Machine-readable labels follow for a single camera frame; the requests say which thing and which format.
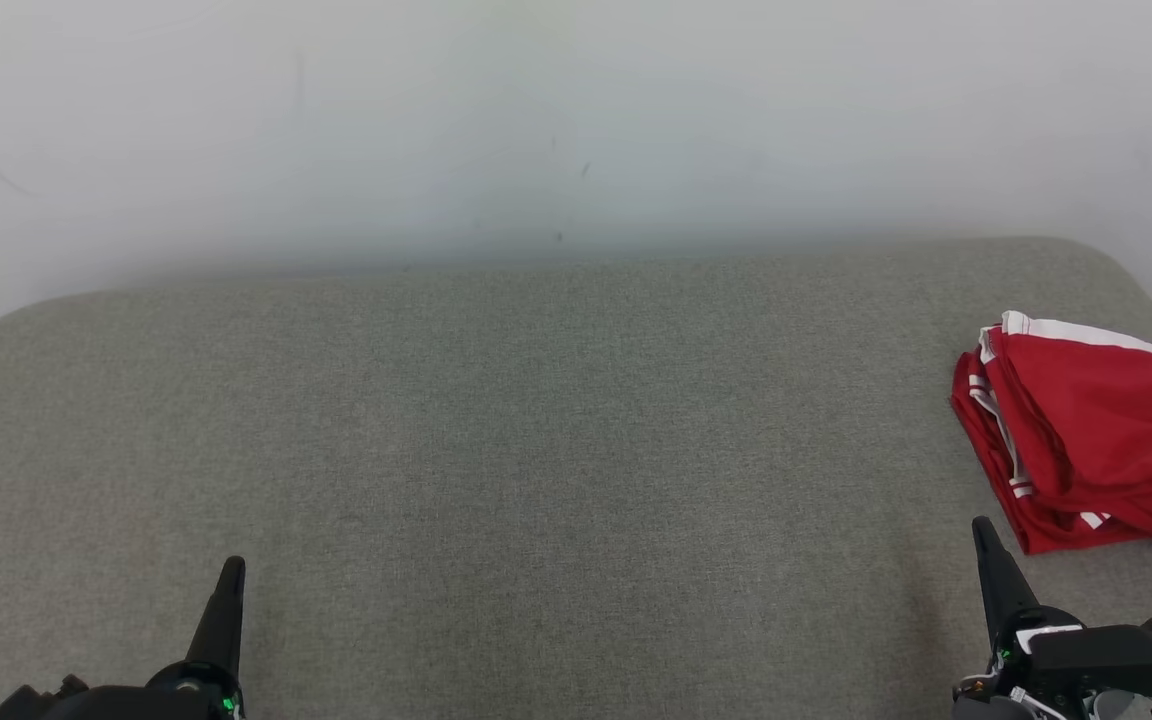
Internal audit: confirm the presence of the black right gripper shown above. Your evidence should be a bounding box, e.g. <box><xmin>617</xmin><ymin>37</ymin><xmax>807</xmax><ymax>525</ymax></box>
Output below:
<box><xmin>971</xmin><ymin>516</ymin><xmax>1087</xmax><ymax>693</ymax></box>

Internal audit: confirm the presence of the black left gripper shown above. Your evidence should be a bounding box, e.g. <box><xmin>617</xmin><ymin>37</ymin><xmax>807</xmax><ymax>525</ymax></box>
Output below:
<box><xmin>46</xmin><ymin>556</ymin><xmax>248</xmax><ymax>720</ymax></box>

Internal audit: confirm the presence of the red basketball jersey white trim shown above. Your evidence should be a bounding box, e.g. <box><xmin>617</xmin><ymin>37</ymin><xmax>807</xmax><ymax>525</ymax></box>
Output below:
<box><xmin>951</xmin><ymin>345</ymin><xmax>1152</xmax><ymax>557</ymax></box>

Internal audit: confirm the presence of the red shorts white stripe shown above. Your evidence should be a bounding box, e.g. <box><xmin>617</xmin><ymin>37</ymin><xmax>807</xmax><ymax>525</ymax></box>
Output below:
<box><xmin>979</xmin><ymin>310</ymin><xmax>1152</xmax><ymax>553</ymax></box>

